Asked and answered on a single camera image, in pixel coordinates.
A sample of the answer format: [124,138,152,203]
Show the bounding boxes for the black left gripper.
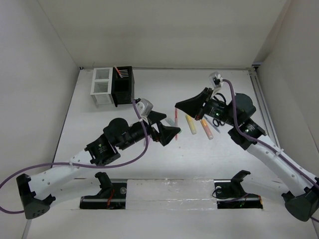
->
[118,111,179,150]

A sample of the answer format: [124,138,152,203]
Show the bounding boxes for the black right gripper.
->
[175,88,238,127]

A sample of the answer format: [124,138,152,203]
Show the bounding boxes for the green highlighter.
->
[165,118,175,126]

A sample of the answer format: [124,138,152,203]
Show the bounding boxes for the red pen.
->
[114,66,123,78]
[174,108,178,141]

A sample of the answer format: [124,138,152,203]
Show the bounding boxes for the blue pen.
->
[204,116,221,133]

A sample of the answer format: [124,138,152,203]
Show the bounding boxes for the purple highlighter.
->
[144,137,149,146]

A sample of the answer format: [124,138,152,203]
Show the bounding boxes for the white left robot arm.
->
[16,111,180,220]

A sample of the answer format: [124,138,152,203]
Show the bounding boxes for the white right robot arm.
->
[175,88,319,222]

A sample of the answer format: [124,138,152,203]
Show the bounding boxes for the yellow highlighter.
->
[185,115,197,135]

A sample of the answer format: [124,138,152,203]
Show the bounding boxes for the orange highlighter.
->
[200,119,213,140]

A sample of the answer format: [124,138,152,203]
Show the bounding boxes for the black slatted pen holder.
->
[112,66,135,107]

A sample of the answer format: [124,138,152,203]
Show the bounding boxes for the white slatted pen holder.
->
[90,68,114,106]

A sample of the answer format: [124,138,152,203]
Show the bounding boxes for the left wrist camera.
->
[133,98,153,119]

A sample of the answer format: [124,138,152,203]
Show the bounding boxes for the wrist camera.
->
[133,98,153,119]
[209,72,223,95]

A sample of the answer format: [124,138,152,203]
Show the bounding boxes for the black handled scissors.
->
[212,93,226,127]

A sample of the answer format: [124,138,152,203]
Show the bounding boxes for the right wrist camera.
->
[209,72,223,95]

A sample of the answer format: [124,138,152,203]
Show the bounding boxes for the aluminium rail right side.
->
[248,65,280,147]

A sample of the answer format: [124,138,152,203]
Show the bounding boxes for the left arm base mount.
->
[79,172,127,210]

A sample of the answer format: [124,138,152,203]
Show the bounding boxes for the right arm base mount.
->
[211,170,263,209]

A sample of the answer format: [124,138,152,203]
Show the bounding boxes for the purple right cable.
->
[223,78,319,222]

